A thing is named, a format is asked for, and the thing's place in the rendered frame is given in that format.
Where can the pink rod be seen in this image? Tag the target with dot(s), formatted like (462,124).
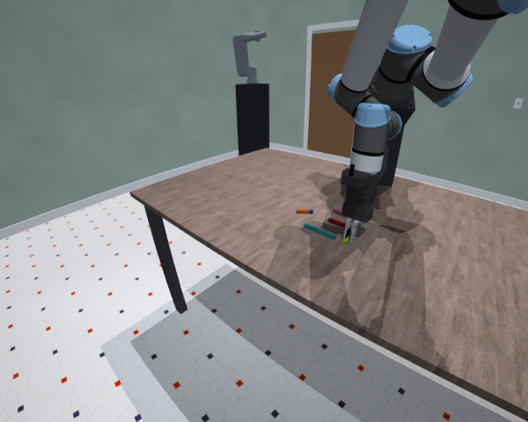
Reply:
(337,211)

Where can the red rod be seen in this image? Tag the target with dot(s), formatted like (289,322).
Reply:
(341,224)

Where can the turquoise rod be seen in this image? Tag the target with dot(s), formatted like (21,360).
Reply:
(320,231)

